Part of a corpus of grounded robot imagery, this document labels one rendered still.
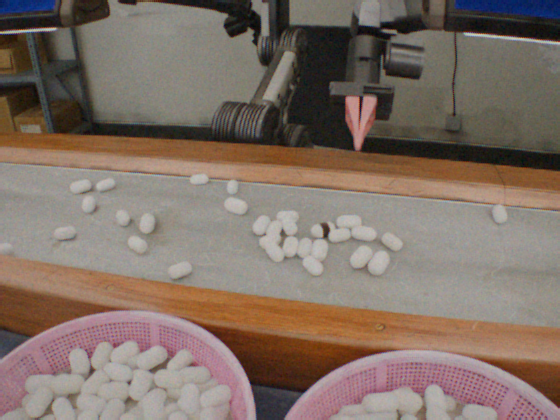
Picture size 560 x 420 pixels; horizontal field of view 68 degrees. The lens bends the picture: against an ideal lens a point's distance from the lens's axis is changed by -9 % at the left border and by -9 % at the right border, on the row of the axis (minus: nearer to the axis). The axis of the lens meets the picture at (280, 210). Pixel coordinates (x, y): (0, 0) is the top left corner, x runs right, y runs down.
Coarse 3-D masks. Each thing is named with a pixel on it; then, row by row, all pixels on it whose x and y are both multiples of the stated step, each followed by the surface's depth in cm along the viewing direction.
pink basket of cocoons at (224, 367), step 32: (96, 320) 45; (128, 320) 46; (160, 320) 45; (32, 352) 42; (64, 352) 44; (192, 352) 45; (224, 352) 41; (0, 384) 39; (224, 384) 42; (0, 416) 38
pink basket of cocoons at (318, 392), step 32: (416, 352) 41; (320, 384) 38; (384, 384) 41; (416, 384) 41; (448, 384) 41; (512, 384) 37; (288, 416) 35; (320, 416) 38; (512, 416) 37; (544, 416) 35
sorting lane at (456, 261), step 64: (0, 192) 76; (64, 192) 75; (128, 192) 75; (192, 192) 75; (256, 192) 74; (320, 192) 74; (64, 256) 59; (128, 256) 59; (192, 256) 59; (256, 256) 59; (448, 256) 59; (512, 256) 58; (512, 320) 48
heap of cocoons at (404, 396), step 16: (368, 400) 39; (384, 400) 39; (400, 400) 39; (416, 400) 39; (432, 400) 39; (448, 400) 40; (336, 416) 39; (352, 416) 38; (368, 416) 38; (384, 416) 39; (400, 416) 40; (416, 416) 40; (432, 416) 38; (448, 416) 38; (464, 416) 38; (480, 416) 37; (496, 416) 37
